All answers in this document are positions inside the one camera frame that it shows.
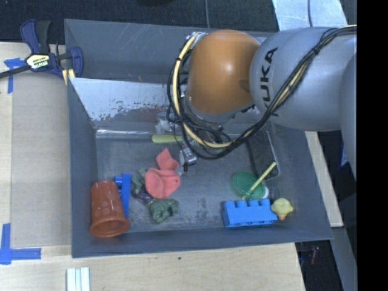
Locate red cloth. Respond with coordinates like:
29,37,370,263
144,147,182,200

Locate green and purple toy figure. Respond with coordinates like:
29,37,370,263
130,167,180,225

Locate green lid with yellow straw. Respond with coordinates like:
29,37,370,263
230,161,278,201

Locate small blue toy brick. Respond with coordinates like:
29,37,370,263
113,173,132,219

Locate dark flat block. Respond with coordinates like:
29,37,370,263
246,130,281,181

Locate large blue toy brick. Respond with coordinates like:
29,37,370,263
221,198,278,229

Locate orange-brown plastic cup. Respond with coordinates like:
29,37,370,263
89,179,132,239

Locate yellow toy duck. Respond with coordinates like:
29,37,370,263
270,197,295,221

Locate grey metal bin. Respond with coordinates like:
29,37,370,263
63,18,335,259

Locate yellow-green tool handle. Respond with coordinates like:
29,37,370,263
151,134,184,144

